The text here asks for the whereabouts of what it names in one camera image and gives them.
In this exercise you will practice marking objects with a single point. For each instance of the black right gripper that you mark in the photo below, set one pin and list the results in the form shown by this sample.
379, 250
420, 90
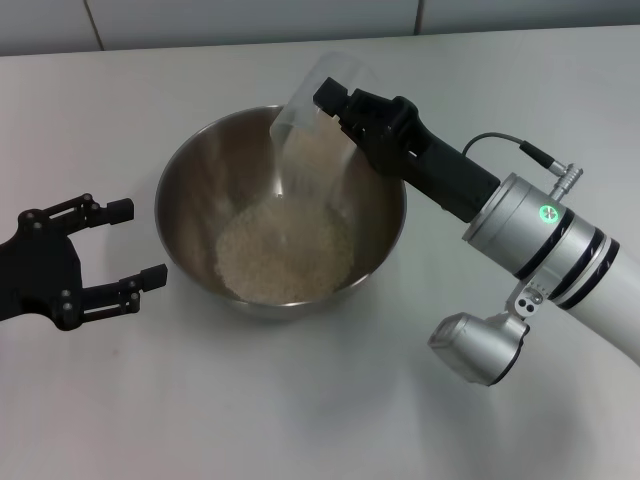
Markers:
440, 170

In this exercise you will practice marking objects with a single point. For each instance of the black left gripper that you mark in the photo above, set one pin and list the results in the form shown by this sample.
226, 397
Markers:
40, 270

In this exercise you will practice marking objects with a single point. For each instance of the clear plastic measuring cup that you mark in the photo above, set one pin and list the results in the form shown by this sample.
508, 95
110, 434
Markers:
310, 90

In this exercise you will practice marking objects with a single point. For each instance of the stainless steel mixing bowl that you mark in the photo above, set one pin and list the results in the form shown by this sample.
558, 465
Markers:
190, 200

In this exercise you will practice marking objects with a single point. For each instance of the white rice grains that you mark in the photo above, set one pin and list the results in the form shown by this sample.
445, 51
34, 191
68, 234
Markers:
285, 260

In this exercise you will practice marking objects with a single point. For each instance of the white partition panel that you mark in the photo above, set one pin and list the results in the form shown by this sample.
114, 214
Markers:
250, 20
525, 15
45, 25

